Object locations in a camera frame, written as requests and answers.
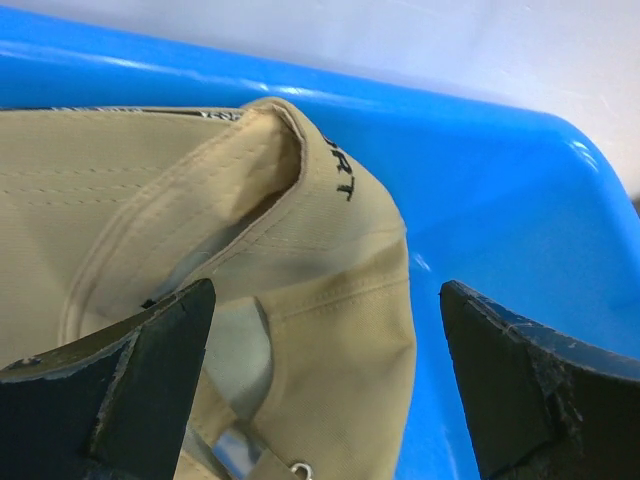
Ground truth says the tan baseball cap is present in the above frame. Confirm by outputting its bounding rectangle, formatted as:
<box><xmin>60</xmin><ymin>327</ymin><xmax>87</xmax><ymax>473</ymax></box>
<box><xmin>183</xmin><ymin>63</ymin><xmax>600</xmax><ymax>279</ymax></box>
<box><xmin>1</xmin><ymin>98</ymin><xmax>416</xmax><ymax>479</ymax></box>

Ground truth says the blue plastic bin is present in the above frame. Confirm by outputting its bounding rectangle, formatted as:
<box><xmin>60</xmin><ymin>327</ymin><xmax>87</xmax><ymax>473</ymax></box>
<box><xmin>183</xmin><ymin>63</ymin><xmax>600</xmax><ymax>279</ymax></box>
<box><xmin>1</xmin><ymin>7</ymin><xmax>639</xmax><ymax>479</ymax></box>

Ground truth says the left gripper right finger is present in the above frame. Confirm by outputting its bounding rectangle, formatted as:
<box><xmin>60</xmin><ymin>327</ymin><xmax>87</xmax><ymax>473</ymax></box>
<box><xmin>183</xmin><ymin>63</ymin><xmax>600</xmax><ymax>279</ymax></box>
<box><xmin>440</xmin><ymin>281</ymin><xmax>639</xmax><ymax>479</ymax></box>

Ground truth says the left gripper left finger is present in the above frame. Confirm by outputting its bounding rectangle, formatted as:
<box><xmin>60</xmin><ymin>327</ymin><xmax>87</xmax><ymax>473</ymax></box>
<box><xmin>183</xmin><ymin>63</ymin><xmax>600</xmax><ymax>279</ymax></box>
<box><xmin>1</xmin><ymin>280</ymin><xmax>216</xmax><ymax>479</ymax></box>

